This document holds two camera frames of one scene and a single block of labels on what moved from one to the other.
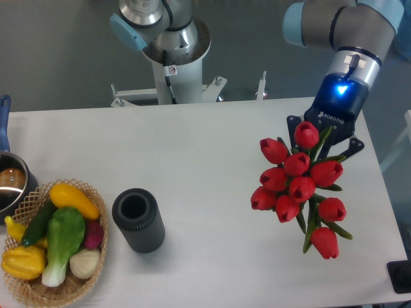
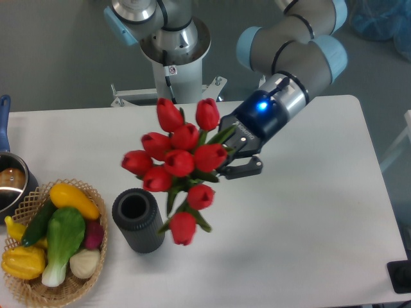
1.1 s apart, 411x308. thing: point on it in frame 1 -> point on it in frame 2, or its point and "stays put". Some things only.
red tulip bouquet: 289,185 -> 182,160
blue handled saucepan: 17,183 stays put
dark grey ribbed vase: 137,212 stays put
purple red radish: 94,235 stays put
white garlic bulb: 84,264 stays put
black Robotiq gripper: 340,99 -> 259,119
